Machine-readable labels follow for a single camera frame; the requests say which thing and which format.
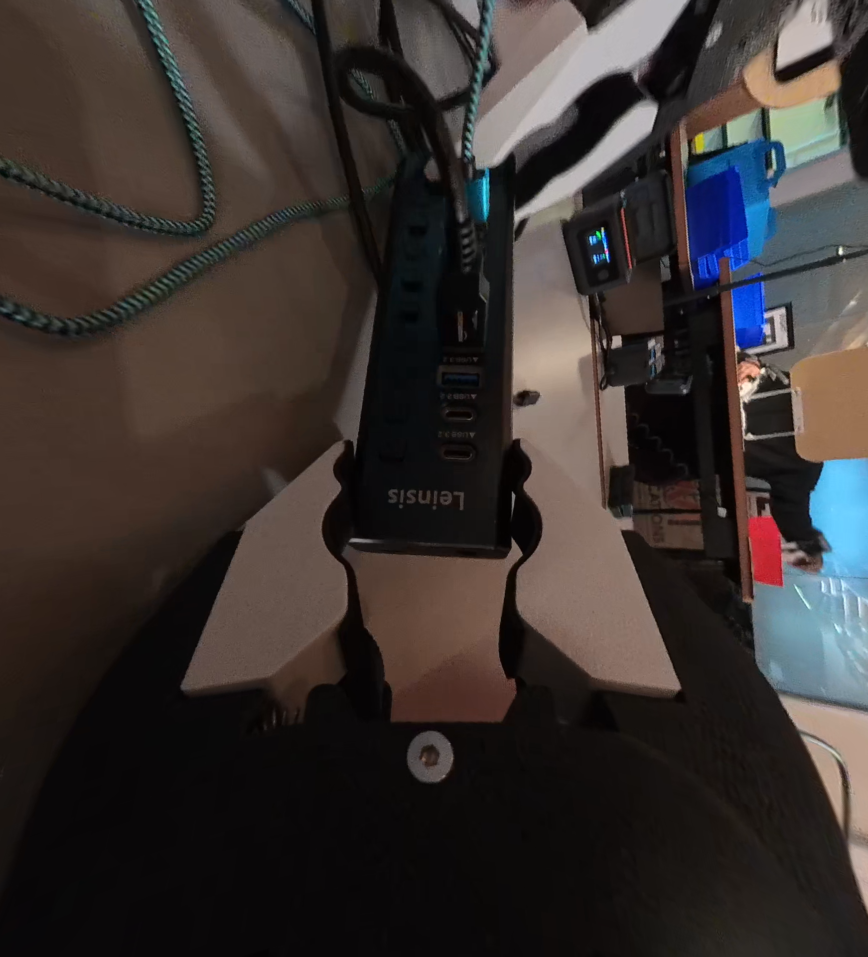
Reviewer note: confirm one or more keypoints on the black box device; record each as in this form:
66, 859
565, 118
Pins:
647, 217

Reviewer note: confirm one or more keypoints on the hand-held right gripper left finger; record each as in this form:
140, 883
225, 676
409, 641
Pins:
269, 598

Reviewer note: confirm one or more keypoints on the blue plastic crate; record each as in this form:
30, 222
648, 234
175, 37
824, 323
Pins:
725, 209
749, 314

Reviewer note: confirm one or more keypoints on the framed leaf picture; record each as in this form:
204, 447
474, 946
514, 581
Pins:
779, 327

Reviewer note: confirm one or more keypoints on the grey usb dock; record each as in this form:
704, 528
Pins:
651, 366

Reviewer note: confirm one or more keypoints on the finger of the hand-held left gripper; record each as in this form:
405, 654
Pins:
553, 82
591, 161

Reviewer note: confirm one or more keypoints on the black usb hub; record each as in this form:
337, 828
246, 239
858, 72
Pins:
419, 419

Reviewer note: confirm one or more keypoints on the printed cardboard box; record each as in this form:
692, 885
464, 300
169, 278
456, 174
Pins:
662, 516

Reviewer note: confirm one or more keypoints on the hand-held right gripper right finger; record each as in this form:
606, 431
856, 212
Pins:
598, 598

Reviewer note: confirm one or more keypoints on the tan wooden panel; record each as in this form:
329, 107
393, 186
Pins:
852, 404

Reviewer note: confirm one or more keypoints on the black device with lit display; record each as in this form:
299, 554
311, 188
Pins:
598, 262

